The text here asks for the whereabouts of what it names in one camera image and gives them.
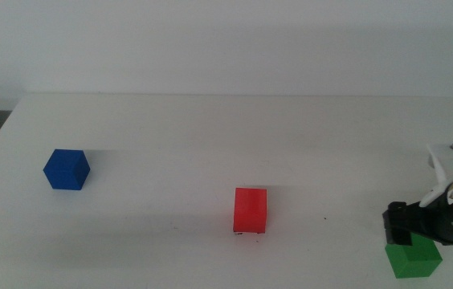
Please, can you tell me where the green cube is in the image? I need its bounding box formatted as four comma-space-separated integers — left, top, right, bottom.
384, 232, 443, 279

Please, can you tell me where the blue cube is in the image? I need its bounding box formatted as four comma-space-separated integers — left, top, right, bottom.
42, 149, 92, 192

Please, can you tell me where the red cube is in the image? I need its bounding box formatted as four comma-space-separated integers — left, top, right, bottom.
232, 186, 269, 235

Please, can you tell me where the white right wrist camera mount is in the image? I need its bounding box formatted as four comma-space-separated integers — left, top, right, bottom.
418, 143, 453, 209

